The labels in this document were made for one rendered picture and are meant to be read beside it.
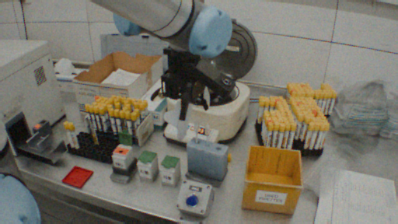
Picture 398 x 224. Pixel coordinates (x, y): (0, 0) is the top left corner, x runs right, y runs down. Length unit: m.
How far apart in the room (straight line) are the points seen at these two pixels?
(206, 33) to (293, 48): 0.75
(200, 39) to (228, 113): 0.48
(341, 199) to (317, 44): 0.58
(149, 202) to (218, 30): 0.48
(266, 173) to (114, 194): 0.41
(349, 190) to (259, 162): 0.26
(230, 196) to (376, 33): 0.77
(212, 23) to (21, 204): 0.34
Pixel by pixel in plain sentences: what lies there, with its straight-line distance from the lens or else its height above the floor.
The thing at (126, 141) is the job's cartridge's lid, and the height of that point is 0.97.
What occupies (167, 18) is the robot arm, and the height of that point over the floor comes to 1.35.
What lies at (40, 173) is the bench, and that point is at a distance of 0.92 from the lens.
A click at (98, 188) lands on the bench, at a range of 0.81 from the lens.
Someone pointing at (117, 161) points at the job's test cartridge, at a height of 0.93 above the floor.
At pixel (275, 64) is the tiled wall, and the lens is 1.14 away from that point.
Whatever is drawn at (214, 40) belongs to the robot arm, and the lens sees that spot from 0.41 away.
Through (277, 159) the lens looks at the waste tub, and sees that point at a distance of 0.77.
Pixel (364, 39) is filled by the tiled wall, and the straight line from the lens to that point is 1.14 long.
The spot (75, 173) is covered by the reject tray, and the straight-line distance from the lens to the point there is 0.87.
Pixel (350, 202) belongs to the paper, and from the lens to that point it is 0.80.
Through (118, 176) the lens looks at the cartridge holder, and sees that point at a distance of 0.81.
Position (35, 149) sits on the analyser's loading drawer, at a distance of 0.94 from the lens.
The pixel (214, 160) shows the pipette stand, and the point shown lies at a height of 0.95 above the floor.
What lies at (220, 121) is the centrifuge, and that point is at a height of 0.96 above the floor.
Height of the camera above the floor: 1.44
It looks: 32 degrees down
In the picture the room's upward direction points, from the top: straight up
